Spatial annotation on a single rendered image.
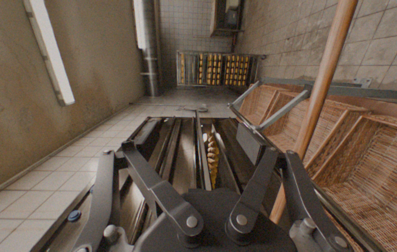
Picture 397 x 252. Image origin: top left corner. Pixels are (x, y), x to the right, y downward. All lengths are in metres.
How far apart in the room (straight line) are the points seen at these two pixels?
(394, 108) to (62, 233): 1.57
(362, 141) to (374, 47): 1.04
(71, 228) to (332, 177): 1.32
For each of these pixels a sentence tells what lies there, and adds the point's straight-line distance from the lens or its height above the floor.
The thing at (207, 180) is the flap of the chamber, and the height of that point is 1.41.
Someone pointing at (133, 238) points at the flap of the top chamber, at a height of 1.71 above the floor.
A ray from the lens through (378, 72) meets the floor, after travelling 1.79.
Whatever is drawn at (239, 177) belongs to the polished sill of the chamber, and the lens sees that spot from 0.95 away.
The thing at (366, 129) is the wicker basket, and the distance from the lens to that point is 0.98.
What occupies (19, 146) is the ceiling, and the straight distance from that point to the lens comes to 1.40.
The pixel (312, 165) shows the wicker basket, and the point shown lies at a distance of 1.03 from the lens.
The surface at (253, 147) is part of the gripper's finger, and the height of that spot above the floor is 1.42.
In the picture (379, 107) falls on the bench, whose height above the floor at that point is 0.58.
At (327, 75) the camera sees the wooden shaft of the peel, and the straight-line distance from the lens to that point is 0.41.
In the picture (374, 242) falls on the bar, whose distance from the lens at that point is 0.44.
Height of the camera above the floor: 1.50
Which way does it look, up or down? 4 degrees down
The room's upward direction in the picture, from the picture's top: 89 degrees counter-clockwise
